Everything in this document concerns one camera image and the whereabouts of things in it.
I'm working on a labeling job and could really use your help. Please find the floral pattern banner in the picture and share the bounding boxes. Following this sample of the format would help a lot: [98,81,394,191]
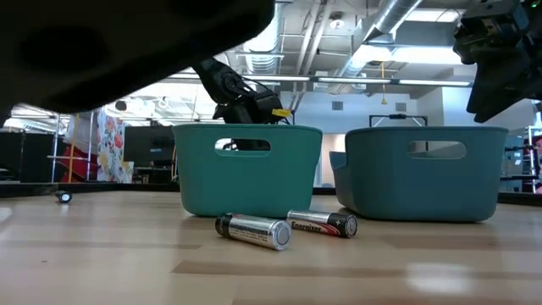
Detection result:
[96,108,135,184]

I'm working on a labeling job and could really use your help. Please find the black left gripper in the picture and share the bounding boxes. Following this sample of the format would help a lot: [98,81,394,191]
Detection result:
[213,91,293,152]

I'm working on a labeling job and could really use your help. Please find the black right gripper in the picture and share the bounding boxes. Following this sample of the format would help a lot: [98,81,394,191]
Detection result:
[463,0,542,124]

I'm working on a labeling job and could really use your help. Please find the black aluminium table frame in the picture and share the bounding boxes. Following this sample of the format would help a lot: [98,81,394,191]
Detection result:
[0,180,542,207]

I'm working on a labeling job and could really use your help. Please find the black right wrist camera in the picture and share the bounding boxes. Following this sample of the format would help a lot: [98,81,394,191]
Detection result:
[452,16,492,65]

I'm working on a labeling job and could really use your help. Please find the silver black Energizer battery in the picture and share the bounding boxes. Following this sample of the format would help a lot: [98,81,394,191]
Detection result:
[286,208,359,239]
[214,212,293,252]

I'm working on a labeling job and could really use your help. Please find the black computer monitor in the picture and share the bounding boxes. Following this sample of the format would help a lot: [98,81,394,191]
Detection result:
[123,125,177,169]

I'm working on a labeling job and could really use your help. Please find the grey metal rack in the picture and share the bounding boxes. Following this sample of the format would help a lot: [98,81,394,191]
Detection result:
[46,113,94,184]

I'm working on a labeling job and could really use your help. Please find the slim silver round duct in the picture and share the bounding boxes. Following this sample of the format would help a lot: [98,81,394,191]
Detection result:
[334,0,424,81]

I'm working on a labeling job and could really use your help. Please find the black metal rig frame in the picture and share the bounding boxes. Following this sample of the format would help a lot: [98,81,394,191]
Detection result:
[368,113,429,128]

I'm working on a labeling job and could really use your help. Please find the long ceiling light strip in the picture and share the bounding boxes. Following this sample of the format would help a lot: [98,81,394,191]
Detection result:
[169,72,472,88]

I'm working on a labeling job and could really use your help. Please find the blue grey plastic bin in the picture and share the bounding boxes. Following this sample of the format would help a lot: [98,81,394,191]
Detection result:
[329,125,509,223]

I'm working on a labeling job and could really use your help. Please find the large silver round duct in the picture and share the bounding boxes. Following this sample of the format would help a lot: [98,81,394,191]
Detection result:
[243,8,284,124]

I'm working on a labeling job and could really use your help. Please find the teal green plastic bin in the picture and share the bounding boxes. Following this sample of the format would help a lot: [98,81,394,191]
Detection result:
[172,123,324,219]

